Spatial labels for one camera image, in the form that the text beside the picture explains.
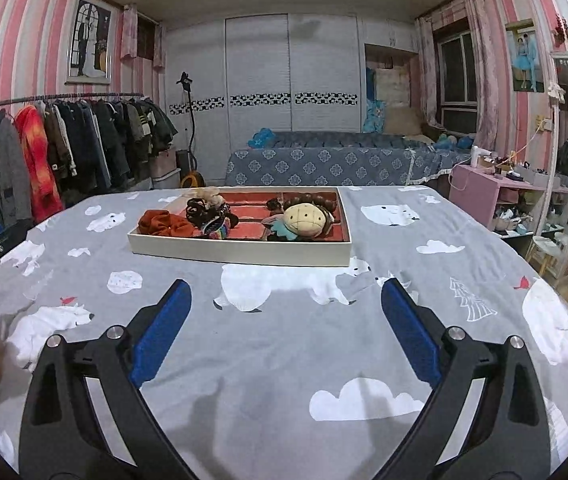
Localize clothes rack with garments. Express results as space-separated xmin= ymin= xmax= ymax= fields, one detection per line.
xmin=0 ymin=92 xmax=178 ymax=226

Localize pink dresser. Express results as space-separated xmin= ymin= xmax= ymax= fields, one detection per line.
xmin=449 ymin=166 xmax=568 ymax=238

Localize grey bear print tablecloth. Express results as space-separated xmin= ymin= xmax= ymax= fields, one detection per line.
xmin=0 ymin=186 xmax=568 ymax=479

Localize cream tray with red lining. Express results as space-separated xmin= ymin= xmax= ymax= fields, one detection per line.
xmin=128 ymin=186 xmax=352 ymax=268

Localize brown wooden bead bracelet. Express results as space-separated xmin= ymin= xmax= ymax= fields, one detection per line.
xmin=265 ymin=190 xmax=340 ymax=214

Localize garment steamer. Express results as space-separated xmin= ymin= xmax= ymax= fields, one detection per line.
xmin=177 ymin=72 xmax=205 ymax=188

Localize pink curtain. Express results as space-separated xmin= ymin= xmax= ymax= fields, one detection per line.
xmin=464 ymin=0 xmax=508 ymax=154

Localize rainbow rhinestone hair clip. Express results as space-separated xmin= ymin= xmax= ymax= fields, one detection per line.
xmin=202 ymin=216 xmax=232 ymax=240

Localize bed with blue cover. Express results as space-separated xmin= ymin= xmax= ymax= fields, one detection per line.
xmin=224 ymin=131 xmax=472 ymax=186

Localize couple photo right wall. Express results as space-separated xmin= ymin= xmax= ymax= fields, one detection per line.
xmin=505 ymin=20 xmax=544 ymax=93

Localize pink storage boxes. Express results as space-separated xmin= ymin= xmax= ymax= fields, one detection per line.
xmin=150 ymin=148 xmax=180 ymax=190

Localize pineapple plush hair clip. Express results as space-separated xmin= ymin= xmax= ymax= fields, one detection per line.
xmin=261 ymin=203 xmax=334 ymax=242

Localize orange scrunchie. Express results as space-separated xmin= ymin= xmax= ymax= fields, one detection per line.
xmin=138 ymin=209 xmax=195 ymax=238

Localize wedding photo left wall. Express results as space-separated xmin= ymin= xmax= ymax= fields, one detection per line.
xmin=67 ymin=0 xmax=114 ymax=86

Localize dark window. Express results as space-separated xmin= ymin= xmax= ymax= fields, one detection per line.
xmin=434 ymin=18 xmax=478 ymax=136

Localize white sliding wardrobe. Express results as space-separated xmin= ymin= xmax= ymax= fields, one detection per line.
xmin=164 ymin=13 xmax=416 ymax=184

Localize small white stool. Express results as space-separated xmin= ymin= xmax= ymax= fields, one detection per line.
xmin=525 ymin=235 xmax=562 ymax=276

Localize cream lace scrunchie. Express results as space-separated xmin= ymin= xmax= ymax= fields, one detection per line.
xmin=178 ymin=186 xmax=226 ymax=209

